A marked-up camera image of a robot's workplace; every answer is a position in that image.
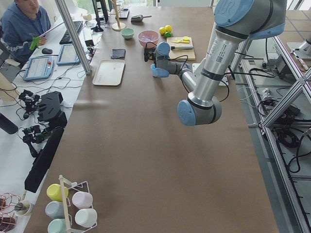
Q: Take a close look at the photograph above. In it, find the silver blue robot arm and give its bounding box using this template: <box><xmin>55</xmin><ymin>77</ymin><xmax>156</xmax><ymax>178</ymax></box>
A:
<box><xmin>151</xmin><ymin>0</ymin><xmax>287</xmax><ymax>126</ymax></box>

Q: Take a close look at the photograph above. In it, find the light blue plastic cup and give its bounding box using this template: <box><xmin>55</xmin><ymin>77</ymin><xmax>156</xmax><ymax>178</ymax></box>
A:
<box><xmin>150</xmin><ymin>64</ymin><xmax>159</xmax><ymax>77</ymax></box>

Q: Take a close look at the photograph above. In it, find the pink bowl of ice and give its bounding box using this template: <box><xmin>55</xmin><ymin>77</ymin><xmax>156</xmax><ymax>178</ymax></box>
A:
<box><xmin>138</xmin><ymin>30</ymin><xmax>159</xmax><ymax>48</ymax></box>

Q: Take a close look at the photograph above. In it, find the wooden cup tree stand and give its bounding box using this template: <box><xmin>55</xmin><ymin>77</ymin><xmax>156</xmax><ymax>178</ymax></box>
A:
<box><xmin>110</xmin><ymin>0</ymin><xmax>126</xmax><ymax>32</ymax></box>

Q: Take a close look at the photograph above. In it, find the pink cup in rack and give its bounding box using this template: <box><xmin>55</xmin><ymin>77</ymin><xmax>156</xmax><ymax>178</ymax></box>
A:
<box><xmin>72</xmin><ymin>191</ymin><xmax>93</xmax><ymax>209</ymax></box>

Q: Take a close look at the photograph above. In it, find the yellow cup in rack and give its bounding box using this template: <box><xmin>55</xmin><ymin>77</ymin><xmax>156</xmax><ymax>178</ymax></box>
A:
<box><xmin>46</xmin><ymin>183</ymin><xmax>63</xmax><ymax>202</ymax></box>

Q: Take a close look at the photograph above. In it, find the white cup in rack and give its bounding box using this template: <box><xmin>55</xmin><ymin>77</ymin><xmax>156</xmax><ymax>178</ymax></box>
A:
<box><xmin>75</xmin><ymin>208</ymin><xmax>97</xmax><ymax>228</ymax></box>

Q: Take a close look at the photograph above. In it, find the grey cup in rack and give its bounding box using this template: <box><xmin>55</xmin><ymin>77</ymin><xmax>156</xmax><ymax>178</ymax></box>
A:
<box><xmin>45</xmin><ymin>201</ymin><xmax>65</xmax><ymax>219</ymax></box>

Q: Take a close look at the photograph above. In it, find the mint cup in rack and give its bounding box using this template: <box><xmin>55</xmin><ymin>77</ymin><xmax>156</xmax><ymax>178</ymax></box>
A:
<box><xmin>47</xmin><ymin>218</ymin><xmax>67</xmax><ymax>233</ymax></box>

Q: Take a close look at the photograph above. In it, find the yellow lemon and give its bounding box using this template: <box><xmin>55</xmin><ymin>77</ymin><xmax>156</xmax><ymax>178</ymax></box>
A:
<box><xmin>159</xmin><ymin>27</ymin><xmax>166</xmax><ymax>35</ymax></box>
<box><xmin>165</xmin><ymin>25</ymin><xmax>173</xmax><ymax>32</ymax></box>

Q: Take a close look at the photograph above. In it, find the bamboo cutting board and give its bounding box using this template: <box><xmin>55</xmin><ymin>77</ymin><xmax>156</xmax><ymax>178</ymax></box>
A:
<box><xmin>166</xmin><ymin>36</ymin><xmax>196</xmax><ymax>60</ymax></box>

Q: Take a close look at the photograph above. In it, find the grey folded cloth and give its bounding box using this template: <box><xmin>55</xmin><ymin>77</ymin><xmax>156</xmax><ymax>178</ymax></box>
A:
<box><xmin>110</xmin><ymin>49</ymin><xmax>126</xmax><ymax>59</ymax></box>

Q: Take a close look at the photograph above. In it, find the green ceramic bowl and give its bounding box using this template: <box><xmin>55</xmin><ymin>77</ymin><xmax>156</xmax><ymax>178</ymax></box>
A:
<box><xmin>121</xmin><ymin>28</ymin><xmax>135</xmax><ymax>39</ymax></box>

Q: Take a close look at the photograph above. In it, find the beige rabbit tray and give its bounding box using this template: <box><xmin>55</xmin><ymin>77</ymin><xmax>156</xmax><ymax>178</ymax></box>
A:
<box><xmin>92</xmin><ymin>59</ymin><xmax>125</xmax><ymax>86</ymax></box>

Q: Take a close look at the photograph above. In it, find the blue teach pendant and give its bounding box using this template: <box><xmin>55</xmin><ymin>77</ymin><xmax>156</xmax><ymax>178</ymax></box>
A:
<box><xmin>23</xmin><ymin>56</ymin><xmax>54</xmax><ymax>81</ymax></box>
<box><xmin>56</xmin><ymin>44</ymin><xmax>80</xmax><ymax>66</ymax></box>

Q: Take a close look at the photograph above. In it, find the black keyboard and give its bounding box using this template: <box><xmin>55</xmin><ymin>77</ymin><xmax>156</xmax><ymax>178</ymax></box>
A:
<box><xmin>59</xmin><ymin>21</ymin><xmax>84</xmax><ymax>45</ymax></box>

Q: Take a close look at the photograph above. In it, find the person in blue hoodie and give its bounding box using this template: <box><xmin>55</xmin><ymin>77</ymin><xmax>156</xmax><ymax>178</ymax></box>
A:
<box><xmin>0</xmin><ymin>0</ymin><xmax>51</xmax><ymax>64</ymax></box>

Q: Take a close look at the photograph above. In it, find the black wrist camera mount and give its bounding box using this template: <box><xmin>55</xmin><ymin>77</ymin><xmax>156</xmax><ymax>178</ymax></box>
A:
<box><xmin>144</xmin><ymin>48</ymin><xmax>156</xmax><ymax>62</ymax></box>

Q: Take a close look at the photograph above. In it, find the white camera post base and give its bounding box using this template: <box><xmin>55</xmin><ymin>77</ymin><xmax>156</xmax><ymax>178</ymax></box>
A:
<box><xmin>192</xmin><ymin>23</ymin><xmax>228</xmax><ymax>86</ymax></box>

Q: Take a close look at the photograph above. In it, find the aluminium frame post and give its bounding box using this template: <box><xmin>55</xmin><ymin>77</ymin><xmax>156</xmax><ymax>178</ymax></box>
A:
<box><xmin>55</xmin><ymin>0</ymin><xmax>91</xmax><ymax>75</ymax></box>

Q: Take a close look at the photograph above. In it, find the white wire cup rack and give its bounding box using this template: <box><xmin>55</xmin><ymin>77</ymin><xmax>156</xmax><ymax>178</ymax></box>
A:
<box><xmin>58</xmin><ymin>175</ymin><xmax>98</xmax><ymax>233</ymax></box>

